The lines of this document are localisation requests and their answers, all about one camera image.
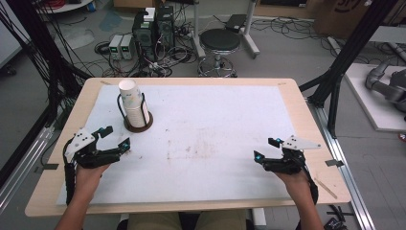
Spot white power strip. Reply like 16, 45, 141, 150
147, 61, 165, 74

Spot stack of white paper cups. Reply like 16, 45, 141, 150
118, 79, 149, 128

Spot white table mat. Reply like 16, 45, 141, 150
56, 83, 297, 206

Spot aluminium rail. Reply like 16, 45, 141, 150
306, 101, 377, 230
0, 125, 56, 215

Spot white platform board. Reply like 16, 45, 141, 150
344, 62, 406, 133

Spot person's right hand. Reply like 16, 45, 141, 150
275, 168, 313, 201

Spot grey bench power supply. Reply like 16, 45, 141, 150
120, 34, 136, 60
108, 34, 124, 60

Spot black tape strip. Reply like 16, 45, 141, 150
34, 163, 60, 174
325, 158, 346, 168

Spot person's left hand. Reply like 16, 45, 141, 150
74, 162, 112, 194

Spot flat black box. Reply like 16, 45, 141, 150
224, 13, 247, 34

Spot black frame post with cables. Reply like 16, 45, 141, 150
0, 0, 92, 190

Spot small white box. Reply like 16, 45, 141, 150
143, 7, 157, 23

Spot white table leg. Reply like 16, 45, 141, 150
251, 207, 268, 228

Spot round white table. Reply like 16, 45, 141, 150
34, 0, 94, 14

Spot white metal stand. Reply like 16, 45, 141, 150
191, 0, 261, 60

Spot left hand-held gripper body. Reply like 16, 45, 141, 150
64, 127, 122, 170

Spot brown cardboard box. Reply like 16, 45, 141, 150
313, 0, 372, 40

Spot black sleeved gripper cable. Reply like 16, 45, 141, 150
62, 138, 78, 206
300, 158, 320, 206

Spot black wire cup holder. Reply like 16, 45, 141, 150
116, 92, 154, 134

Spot black clamp parts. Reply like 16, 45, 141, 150
323, 204, 355, 230

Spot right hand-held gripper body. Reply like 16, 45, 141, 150
261, 134, 323, 175

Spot large black computer tower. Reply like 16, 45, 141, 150
131, 11, 158, 63

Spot slim black computer tower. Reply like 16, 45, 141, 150
155, 5, 176, 50

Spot black round stool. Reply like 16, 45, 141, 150
196, 28, 242, 79

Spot person's khaki trouser legs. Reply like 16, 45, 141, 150
126, 208, 247, 230

